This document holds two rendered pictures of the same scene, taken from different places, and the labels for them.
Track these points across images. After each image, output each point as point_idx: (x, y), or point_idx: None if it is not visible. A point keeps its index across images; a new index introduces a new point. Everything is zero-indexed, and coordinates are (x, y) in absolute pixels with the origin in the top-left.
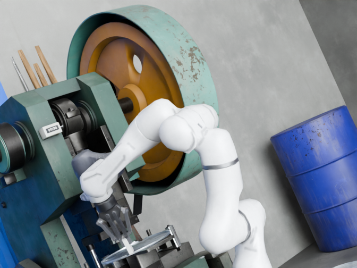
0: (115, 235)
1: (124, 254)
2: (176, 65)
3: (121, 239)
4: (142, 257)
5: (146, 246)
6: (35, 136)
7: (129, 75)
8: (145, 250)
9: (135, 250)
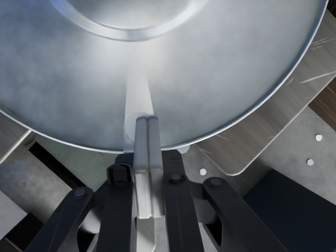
0: (89, 213)
1: (82, 52)
2: None
3: (138, 214)
4: None
5: (227, 127)
6: None
7: None
8: (222, 172)
9: (143, 42)
